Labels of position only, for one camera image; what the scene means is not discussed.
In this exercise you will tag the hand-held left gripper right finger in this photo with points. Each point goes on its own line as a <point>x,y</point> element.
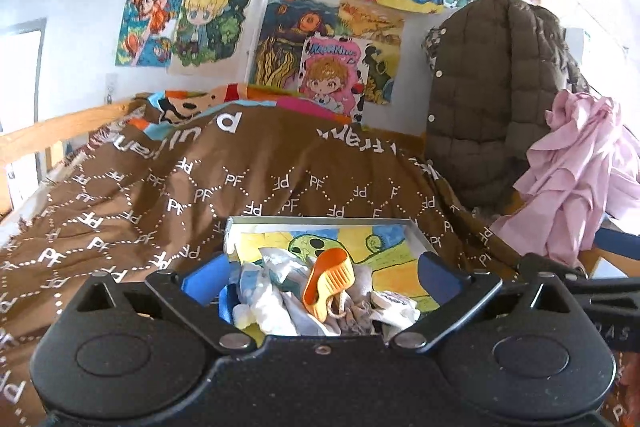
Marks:
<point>440,281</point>

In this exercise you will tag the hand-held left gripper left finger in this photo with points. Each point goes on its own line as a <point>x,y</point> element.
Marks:
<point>202,281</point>

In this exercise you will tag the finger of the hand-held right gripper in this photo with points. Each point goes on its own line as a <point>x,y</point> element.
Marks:
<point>622,243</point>
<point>607,289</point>

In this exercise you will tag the small white printed packet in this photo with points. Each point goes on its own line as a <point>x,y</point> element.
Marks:
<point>397,304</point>

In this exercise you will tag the shallow tray with colourful picture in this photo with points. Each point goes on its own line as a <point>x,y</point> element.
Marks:
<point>390,252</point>

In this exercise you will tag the white sock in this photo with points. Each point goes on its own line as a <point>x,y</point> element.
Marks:
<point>280,264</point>

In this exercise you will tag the orange plastic scoop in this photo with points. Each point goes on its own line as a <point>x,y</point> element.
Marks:
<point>327,279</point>

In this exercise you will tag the pink shirt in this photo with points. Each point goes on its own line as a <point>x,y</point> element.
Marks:
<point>580,167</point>

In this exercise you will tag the brown printed blanket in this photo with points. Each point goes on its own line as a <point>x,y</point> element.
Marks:
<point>175,187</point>

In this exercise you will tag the colourful cartoon pillow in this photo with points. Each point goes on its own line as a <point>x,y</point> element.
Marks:
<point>195,102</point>

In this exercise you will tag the brown quilted jacket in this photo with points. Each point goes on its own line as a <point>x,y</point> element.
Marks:
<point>485,97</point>

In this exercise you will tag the white wall plate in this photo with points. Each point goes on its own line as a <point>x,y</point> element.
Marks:
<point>587,43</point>

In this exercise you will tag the wooden bed frame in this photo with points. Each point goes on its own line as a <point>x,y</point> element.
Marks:
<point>55,127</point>

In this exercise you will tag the white wall socket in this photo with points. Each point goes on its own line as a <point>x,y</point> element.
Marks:
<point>110,88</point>

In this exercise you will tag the pink cartoon child wall poster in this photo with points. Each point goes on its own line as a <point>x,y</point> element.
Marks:
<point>330,77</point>

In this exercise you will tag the blond figure wall poster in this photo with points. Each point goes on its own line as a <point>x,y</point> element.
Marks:
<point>210,29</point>

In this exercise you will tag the dark blue swirl wall poster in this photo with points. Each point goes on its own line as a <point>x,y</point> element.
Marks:
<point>285,42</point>

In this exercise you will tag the yellow brown landscape wall poster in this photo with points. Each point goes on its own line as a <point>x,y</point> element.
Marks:
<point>380,32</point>

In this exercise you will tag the orange-haired girl wall poster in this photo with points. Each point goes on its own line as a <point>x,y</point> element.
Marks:
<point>147,24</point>

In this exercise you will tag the white window frame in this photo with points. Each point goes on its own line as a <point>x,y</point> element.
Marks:
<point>22,72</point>

